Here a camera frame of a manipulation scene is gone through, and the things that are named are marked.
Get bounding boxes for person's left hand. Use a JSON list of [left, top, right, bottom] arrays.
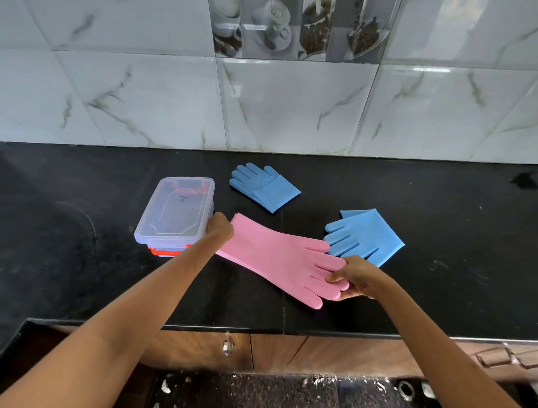
[[204, 212, 235, 254]]

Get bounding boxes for person's right hand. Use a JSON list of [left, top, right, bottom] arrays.
[[326, 255, 394, 302]]

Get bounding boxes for pink rubber glove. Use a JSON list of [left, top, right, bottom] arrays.
[[215, 213, 350, 310]]

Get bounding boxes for person's left forearm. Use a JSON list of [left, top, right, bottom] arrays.
[[0, 236, 229, 408]]

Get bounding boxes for person's right forearm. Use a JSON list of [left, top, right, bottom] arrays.
[[370, 277, 522, 408]]

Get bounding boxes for clear plastic container orange clips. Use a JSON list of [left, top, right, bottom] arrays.
[[134, 177, 216, 258]]

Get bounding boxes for flat blue rubber glove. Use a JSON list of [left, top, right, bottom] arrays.
[[324, 208, 406, 268]]

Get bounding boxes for folded blue rubber glove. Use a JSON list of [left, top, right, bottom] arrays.
[[229, 163, 302, 214]]

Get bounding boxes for patterned wooden cabinet front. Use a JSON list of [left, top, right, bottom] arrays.
[[286, 336, 538, 381]]

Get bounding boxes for narrow wooden cabinet door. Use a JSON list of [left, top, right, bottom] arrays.
[[251, 334, 309, 374]]

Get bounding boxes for wide wooden cabinet door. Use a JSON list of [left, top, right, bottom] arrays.
[[52, 324, 254, 373]]

